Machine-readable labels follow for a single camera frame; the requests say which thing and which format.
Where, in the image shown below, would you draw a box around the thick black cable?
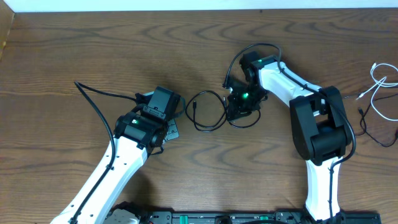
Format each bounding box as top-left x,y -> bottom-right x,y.
185,90 -> 261,133

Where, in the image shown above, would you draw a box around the thin black cable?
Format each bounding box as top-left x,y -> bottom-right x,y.
341,92 -> 398,148

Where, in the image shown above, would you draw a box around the white cable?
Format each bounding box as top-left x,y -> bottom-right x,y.
356,62 -> 398,122

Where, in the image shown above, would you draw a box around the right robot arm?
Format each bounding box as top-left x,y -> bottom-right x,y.
223,52 -> 356,223

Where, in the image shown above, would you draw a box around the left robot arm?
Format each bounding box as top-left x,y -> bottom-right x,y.
52,86 -> 185,223

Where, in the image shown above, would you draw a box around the right camera cable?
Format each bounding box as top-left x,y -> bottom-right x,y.
222,42 -> 357,222

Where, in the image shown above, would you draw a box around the camera cable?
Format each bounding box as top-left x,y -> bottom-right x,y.
222,42 -> 357,222
68,80 -> 139,224

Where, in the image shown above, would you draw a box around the left camera cable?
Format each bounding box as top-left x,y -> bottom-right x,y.
68,80 -> 139,224

